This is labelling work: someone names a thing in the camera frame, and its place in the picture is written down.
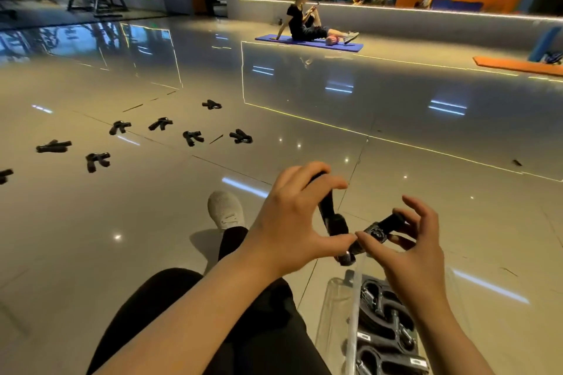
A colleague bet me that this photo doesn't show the white left shoe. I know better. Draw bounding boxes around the white left shoe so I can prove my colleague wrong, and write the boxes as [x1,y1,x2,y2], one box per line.
[207,190,246,231]

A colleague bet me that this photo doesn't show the purple exercise mat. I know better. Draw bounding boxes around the purple exercise mat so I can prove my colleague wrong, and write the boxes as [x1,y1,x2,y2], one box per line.
[255,34,365,53]

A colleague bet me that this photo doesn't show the group of black hand grippers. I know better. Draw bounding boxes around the group of black hand grippers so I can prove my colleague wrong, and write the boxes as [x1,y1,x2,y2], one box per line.
[0,99,254,186]

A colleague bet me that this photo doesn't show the dark rubber floor mat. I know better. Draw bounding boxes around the dark rubber floor mat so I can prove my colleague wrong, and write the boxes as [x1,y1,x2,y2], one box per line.
[0,8,168,30]

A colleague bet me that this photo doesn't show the orange exercise mat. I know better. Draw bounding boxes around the orange exercise mat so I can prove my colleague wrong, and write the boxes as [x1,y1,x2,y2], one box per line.
[473,56,563,77]

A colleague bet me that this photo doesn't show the clear plastic storage box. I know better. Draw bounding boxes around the clear plastic storage box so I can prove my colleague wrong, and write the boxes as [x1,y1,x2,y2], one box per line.
[342,254,474,375]

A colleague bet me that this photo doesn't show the person's right hand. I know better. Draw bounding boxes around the person's right hand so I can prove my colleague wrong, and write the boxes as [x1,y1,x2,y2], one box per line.
[355,195,454,323]

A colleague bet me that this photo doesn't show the blue foam roller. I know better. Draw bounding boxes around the blue foam roller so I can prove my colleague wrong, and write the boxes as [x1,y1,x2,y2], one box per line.
[527,26,563,63]

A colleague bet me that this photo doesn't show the black trousers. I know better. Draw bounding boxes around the black trousers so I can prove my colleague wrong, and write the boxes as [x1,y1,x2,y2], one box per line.
[86,226,333,375]

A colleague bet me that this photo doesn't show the person's left hand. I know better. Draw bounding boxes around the person's left hand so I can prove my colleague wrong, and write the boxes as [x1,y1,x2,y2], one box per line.
[237,161,358,281]

